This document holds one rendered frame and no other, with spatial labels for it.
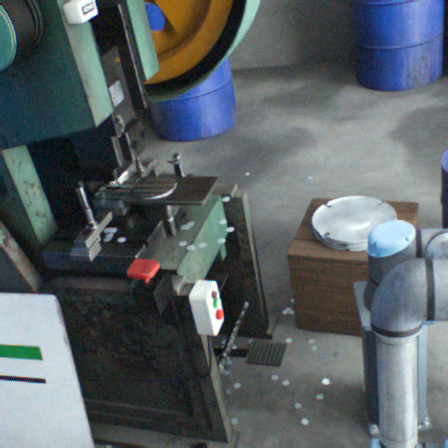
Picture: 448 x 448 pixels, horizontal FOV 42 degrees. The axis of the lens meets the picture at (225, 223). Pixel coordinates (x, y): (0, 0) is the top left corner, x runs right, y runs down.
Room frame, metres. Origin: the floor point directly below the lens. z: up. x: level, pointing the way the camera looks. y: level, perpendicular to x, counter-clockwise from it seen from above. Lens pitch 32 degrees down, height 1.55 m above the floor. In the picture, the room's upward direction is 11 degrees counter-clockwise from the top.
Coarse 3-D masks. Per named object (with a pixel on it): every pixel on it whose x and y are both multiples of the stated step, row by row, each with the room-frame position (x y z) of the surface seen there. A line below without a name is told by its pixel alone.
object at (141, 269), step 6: (132, 264) 1.17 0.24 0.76; (138, 264) 1.16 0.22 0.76; (144, 264) 1.16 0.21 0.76; (150, 264) 1.15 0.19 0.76; (156, 264) 1.15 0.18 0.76; (132, 270) 1.14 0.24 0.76; (138, 270) 1.14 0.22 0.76; (144, 270) 1.13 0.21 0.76; (150, 270) 1.13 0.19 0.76; (156, 270) 1.14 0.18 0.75; (132, 276) 1.13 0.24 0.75; (138, 276) 1.12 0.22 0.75; (144, 276) 1.12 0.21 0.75; (150, 276) 1.12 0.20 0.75; (144, 282) 1.14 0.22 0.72
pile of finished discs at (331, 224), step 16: (320, 208) 1.83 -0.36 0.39; (336, 208) 1.81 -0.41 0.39; (352, 208) 1.79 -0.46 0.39; (368, 208) 1.77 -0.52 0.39; (384, 208) 1.75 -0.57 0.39; (320, 224) 1.73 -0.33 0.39; (336, 224) 1.71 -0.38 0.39; (352, 224) 1.68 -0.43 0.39; (368, 224) 1.67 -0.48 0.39; (320, 240) 1.67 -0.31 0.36; (336, 240) 1.61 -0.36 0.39; (352, 240) 1.59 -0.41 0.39
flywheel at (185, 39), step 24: (144, 0) 1.86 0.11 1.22; (168, 0) 1.83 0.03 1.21; (192, 0) 1.80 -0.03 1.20; (216, 0) 1.73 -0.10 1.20; (240, 0) 1.80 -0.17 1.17; (168, 24) 1.84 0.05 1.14; (192, 24) 1.81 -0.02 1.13; (216, 24) 1.74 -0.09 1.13; (168, 48) 1.84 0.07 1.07; (192, 48) 1.77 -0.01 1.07; (168, 72) 1.81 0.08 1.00
